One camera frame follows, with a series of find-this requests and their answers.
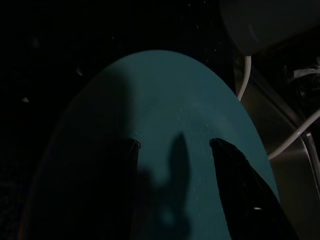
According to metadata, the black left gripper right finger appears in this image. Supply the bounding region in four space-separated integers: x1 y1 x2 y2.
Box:
208 137 299 240

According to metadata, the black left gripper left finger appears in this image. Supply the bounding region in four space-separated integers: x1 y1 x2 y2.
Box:
82 137 141 240

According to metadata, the teal plate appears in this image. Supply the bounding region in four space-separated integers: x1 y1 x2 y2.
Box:
18 49 280 240

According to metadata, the white cable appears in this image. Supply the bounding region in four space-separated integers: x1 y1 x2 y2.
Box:
235 55 320 161

